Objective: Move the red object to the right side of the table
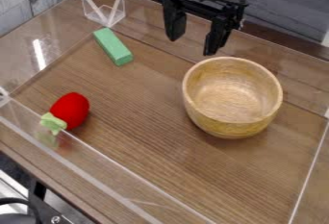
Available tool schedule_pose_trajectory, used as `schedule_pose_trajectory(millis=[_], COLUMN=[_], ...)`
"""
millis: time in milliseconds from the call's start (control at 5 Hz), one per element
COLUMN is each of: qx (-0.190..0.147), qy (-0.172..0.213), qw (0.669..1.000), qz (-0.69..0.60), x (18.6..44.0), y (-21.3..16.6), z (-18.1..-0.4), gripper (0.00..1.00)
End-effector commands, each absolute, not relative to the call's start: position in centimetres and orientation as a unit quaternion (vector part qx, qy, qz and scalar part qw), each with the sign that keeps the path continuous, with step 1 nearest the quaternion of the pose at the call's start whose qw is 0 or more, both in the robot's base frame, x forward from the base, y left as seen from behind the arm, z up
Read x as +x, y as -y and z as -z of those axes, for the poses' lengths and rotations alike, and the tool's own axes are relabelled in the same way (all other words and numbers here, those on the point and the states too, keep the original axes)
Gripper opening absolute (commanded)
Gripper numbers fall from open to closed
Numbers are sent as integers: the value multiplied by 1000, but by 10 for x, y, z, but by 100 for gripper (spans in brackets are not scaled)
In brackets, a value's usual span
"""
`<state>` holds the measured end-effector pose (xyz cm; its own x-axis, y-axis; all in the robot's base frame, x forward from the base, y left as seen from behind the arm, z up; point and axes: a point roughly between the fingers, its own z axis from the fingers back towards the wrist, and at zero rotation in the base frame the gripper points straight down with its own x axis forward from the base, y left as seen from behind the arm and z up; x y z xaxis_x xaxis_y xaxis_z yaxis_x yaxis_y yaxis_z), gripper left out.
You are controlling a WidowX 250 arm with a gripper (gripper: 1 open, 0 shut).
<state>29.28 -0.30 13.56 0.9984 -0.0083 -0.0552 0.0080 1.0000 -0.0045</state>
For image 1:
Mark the red plush strawberry toy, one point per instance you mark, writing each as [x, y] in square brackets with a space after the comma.
[68, 113]

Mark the light wooden bowl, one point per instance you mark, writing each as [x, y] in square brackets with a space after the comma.
[232, 96]

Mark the black table leg frame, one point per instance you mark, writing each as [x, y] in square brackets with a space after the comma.
[50, 215]

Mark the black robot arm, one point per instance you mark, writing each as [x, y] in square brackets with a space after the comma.
[225, 13]

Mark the green rectangular block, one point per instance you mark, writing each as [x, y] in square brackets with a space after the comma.
[113, 46]

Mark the clear acrylic tray wall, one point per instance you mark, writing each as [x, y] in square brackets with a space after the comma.
[110, 193]

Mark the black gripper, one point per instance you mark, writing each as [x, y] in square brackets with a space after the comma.
[231, 18]

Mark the clear acrylic corner bracket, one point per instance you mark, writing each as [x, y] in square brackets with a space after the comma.
[106, 15]

